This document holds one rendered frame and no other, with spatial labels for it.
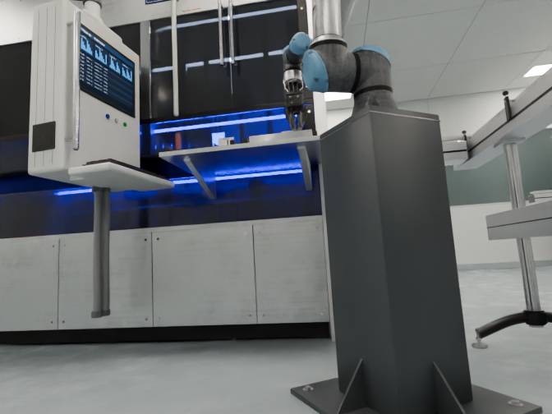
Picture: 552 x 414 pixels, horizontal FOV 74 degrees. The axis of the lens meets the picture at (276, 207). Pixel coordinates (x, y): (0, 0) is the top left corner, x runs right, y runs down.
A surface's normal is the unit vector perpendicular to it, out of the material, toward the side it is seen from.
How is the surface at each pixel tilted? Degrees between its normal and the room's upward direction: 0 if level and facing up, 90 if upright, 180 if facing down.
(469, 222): 90
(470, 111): 90
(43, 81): 90
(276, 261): 90
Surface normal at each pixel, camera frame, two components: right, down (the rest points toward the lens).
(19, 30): -0.16, -0.12
